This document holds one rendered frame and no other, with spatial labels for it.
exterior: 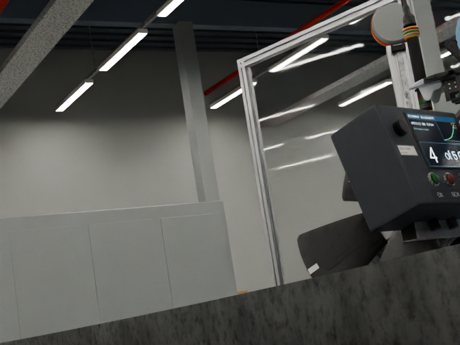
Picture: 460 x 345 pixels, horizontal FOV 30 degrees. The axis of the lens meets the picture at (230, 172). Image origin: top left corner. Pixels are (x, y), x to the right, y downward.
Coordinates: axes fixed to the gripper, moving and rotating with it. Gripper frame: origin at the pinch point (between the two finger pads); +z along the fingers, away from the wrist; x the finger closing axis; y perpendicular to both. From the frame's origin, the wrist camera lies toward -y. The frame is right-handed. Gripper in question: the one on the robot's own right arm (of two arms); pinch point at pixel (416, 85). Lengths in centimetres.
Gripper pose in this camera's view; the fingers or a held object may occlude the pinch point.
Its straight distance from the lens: 240.8
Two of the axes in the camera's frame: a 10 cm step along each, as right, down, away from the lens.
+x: 5.7, 0.5, 8.2
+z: -8.1, 2.2, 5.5
